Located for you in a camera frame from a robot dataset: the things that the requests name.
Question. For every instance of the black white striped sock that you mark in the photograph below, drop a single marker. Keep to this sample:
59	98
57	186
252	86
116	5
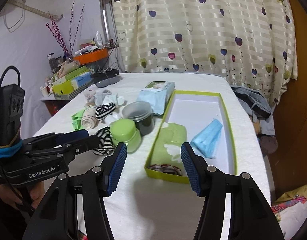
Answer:
106	145

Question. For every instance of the striped tray with boxes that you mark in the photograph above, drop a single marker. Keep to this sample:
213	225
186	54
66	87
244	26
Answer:
74	93

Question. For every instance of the wet wipes pack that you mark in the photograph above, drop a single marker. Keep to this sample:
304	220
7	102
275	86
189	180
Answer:
157	94

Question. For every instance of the clear jar dark contents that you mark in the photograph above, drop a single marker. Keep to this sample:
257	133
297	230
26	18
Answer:
141	113

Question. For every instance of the green lidded jar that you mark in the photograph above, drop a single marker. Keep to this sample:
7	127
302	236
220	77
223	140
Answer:
124	130

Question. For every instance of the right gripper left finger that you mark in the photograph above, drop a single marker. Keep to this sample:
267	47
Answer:
112	168

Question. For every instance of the green towel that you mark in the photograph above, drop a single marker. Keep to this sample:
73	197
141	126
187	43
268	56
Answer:
166	154

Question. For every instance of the orange tray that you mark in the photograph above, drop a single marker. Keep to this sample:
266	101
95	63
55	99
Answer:
92	56

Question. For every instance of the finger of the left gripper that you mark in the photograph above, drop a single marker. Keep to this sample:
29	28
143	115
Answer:
68	136
69	149

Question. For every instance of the white cloth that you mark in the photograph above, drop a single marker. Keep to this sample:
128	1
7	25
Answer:
112	118

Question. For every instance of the black grey VR headset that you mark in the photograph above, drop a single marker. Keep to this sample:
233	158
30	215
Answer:
102	80

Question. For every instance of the green white shallow box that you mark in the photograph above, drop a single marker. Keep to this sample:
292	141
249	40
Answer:
195	111

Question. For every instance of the red clear plastic packet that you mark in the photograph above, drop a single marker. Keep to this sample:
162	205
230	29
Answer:
89	95

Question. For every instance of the grey clothes pile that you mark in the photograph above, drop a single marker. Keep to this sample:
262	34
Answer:
261	116

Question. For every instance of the cream bandage sock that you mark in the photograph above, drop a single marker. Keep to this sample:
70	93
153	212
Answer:
88	120

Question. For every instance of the green carton box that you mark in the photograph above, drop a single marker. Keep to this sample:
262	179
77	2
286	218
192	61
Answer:
63	85

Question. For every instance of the blue tissue box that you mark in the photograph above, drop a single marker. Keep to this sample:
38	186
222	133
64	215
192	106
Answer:
80	80

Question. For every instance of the purple dried branches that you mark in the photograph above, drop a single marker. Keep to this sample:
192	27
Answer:
65	34

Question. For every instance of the floral bedding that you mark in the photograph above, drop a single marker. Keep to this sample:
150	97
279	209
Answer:
291	211

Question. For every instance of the bright green sock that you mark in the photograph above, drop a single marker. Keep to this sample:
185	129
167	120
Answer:
77	120

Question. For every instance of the blue face mask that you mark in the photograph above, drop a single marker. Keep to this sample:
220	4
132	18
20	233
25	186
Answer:
206	141

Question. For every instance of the heart pattern curtain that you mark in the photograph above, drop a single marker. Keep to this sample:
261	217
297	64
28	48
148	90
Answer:
251	43

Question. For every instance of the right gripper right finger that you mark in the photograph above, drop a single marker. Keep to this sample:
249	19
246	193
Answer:
195	167

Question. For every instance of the grey sock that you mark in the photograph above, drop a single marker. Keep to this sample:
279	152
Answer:
99	96

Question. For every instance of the wooden wardrobe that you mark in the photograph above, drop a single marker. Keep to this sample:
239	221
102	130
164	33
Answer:
289	162

